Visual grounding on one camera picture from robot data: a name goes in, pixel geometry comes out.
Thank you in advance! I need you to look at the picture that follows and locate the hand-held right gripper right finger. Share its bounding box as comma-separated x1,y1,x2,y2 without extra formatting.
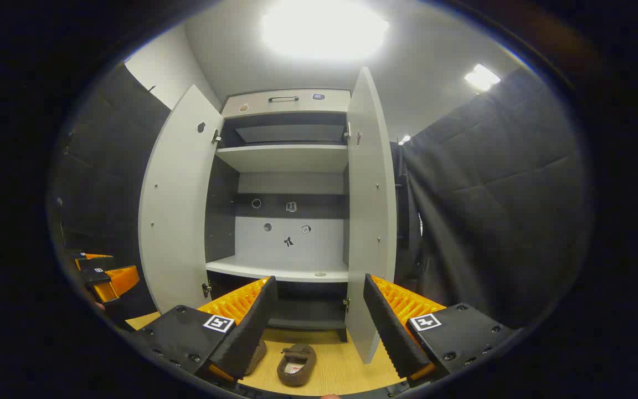
363,273,516,383

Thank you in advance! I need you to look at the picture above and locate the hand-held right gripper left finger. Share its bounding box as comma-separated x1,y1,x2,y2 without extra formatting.
133,275,279,384

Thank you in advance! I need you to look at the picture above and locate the brown fuzzy shoe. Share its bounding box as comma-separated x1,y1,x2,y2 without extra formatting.
244,339,267,376
276,344,317,387

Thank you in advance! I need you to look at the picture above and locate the white cabinet door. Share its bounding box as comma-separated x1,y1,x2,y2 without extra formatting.
139,84,224,315
346,66,398,365

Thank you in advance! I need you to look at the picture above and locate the white shoe cabinet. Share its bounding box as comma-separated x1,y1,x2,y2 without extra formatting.
204,89,353,341

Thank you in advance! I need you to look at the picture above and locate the white cabinet drawer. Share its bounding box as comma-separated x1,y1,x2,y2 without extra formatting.
220,89,351,119

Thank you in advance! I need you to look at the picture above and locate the black backdrop cloth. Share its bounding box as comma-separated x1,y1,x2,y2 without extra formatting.
48,62,173,322
391,66,594,330

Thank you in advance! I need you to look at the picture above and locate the large ceiling light panel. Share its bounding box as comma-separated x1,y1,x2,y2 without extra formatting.
261,0,390,60

